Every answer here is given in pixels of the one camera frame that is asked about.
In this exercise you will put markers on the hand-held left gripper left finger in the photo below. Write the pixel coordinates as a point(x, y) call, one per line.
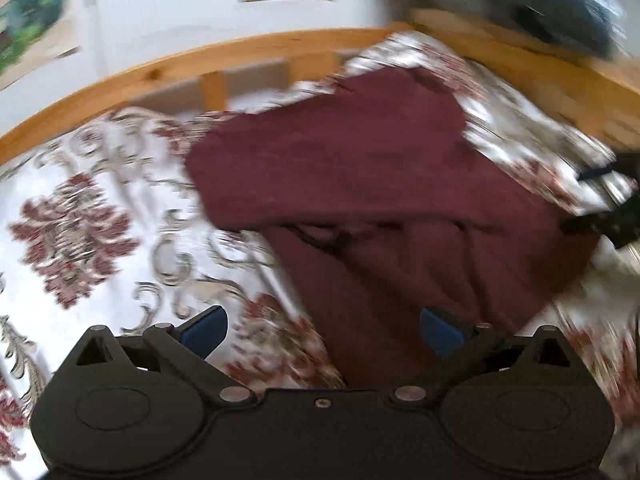
point(204, 332)

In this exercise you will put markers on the blond child wall drawing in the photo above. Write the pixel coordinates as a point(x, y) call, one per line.
point(30, 15)

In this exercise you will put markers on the wooden bed frame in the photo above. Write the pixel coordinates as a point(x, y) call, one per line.
point(165, 67)

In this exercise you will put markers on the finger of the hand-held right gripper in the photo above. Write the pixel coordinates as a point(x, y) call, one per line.
point(600, 174)
point(607, 227)

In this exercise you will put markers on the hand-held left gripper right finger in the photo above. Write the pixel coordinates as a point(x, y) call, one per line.
point(440, 332)

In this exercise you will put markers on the maroon knit garment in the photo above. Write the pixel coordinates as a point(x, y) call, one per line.
point(380, 195)

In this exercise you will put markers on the floral printed satin blanket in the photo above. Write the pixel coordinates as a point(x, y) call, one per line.
point(100, 240)

